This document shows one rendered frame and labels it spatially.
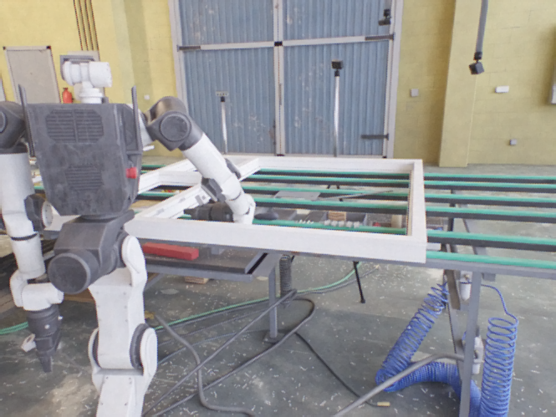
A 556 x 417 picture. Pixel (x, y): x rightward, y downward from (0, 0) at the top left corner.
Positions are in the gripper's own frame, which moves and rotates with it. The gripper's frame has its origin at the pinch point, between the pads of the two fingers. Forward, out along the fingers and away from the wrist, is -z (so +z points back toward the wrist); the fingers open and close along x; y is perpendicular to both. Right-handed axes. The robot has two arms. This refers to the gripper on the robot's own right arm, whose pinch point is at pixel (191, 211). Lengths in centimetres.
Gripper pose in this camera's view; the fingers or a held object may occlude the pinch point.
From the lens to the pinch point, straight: 180.6
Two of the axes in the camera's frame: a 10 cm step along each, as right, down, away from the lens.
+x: -3.0, 2.8, -9.1
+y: 0.3, 9.6, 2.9
